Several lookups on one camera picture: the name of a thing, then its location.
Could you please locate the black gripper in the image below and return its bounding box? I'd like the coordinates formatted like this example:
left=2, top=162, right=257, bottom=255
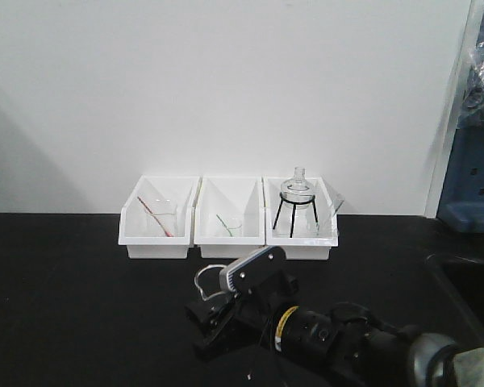
left=185, top=271, right=298, bottom=356

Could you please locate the glass flask on tripod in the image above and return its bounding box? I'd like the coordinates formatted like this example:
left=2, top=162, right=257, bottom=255
left=280, top=167, right=315, bottom=205

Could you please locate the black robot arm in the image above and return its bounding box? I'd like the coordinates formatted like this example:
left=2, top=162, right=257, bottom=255
left=185, top=270, right=484, bottom=386

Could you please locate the white bin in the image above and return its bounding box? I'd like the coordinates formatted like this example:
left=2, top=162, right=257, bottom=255
left=118, top=175, right=200, bottom=260
left=194, top=176, right=265, bottom=259
left=263, top=177, right=344, bottom=260

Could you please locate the white bin middle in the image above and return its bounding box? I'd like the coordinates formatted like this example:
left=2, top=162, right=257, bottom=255
left=194, top=176, right=265, bottom=259

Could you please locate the white bin left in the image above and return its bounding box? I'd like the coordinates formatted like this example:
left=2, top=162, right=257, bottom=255
left=118, top=175, right=200, bottom=260

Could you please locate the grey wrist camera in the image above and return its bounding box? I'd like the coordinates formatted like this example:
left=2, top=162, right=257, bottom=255
left=219, top=246, right=286, bottom=295

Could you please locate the white bin right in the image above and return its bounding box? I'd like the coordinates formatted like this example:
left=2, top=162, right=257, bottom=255
left=263, top=177, right=344, bottom=260

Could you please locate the black wire tripod stand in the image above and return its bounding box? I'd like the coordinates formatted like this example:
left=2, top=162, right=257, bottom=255
left=272, top=193, right=319, bottom=238

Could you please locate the small glass beaker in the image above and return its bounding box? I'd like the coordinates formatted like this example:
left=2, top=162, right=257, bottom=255
left=224, top=218, right=243, bottom=237

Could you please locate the clear glass beaker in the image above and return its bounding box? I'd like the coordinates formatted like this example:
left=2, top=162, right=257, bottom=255
left=194, top=264, right=240, bottom=302

